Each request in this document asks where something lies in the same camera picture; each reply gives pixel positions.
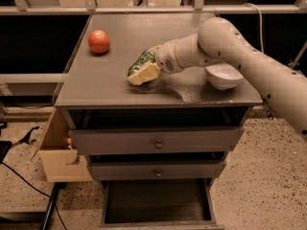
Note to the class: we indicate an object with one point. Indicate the grey open bottom drawer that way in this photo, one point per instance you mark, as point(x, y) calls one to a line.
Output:
point(167, 204)

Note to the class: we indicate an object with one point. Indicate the black clamp tool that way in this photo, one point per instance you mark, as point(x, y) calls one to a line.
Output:
point(27, 138)

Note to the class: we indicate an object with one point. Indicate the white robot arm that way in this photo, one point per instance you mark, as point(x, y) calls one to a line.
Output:
point(216, 41)

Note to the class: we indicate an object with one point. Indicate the red apple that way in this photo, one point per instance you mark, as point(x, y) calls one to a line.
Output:
point(98, 42)

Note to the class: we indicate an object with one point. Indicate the white ceramic bowl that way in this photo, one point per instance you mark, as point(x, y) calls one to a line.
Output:
point(223, 76)

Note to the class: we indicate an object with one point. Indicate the grey top drawer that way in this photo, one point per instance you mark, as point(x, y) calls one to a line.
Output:
point(118, 142)

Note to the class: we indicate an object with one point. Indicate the grey middle drawer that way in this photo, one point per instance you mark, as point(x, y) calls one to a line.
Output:
point(157, 170)

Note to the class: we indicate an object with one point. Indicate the metal railing frame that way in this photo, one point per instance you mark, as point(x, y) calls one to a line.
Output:
point(153, 7)

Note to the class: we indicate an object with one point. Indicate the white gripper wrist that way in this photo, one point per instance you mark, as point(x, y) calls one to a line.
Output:
point(167, 57)

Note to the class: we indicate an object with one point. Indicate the light wooden side box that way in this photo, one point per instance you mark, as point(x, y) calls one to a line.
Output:
point(60, 160)

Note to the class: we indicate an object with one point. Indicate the grey wooden drawer cabinet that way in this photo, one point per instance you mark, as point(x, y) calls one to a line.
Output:
point(97, 94)

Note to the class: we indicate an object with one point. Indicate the green soda can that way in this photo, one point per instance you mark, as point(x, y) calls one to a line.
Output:
point(144, 65)

